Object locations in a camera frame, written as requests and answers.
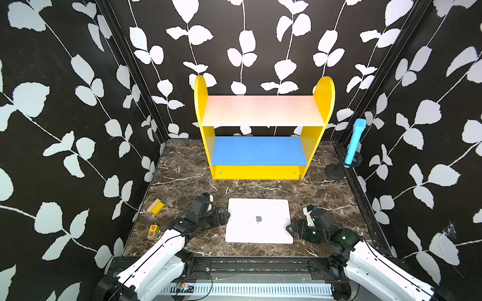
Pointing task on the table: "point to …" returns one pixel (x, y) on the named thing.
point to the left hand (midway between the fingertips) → (224, 214)
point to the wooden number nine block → (153, 231)
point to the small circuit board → (181, 288)
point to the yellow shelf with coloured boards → (259, 137)
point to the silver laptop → (255, 220)
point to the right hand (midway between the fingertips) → (291, 227)
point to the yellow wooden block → (156, 207)
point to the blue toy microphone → (359, 126)
